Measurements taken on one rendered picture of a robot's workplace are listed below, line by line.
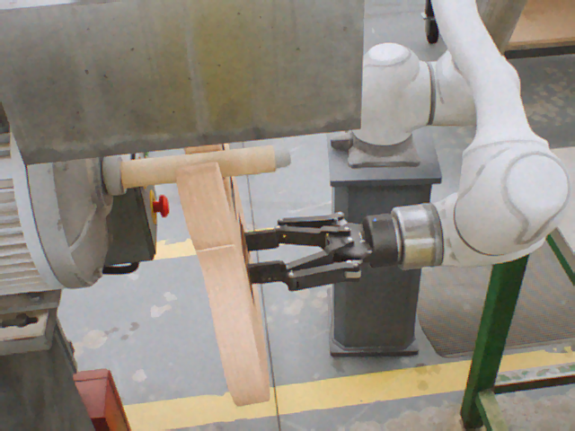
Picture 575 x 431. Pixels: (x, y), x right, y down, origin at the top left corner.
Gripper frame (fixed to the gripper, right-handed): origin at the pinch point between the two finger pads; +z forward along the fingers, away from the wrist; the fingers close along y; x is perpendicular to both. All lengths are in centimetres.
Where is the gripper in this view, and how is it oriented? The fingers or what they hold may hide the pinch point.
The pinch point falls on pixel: (250, 257)
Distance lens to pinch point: 94.8
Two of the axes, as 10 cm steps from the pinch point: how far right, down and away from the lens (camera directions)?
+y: -1.1, -5.5, 8.3
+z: -9.9, 1.2, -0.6
